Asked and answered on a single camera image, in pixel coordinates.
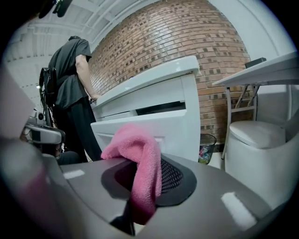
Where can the white folding table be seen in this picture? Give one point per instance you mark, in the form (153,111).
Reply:
(257,75)

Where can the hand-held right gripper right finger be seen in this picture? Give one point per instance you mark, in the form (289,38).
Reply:
(210,210)

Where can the white ceramic sink top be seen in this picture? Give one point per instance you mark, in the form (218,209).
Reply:
(163,70)

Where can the black box device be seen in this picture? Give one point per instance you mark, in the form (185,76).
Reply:
(255,61)

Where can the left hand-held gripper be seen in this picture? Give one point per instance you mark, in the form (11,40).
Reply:
(44,134)

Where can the white toilet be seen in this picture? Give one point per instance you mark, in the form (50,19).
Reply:
(257,163)

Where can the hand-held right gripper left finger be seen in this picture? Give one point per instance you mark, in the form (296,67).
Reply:
(81,198)

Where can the pink cloth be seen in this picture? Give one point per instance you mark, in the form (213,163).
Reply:
(144,149)

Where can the white drawer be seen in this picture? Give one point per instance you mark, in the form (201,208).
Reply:
(105,133)

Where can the white vanity cabinet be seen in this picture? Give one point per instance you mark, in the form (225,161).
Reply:
(191,121)

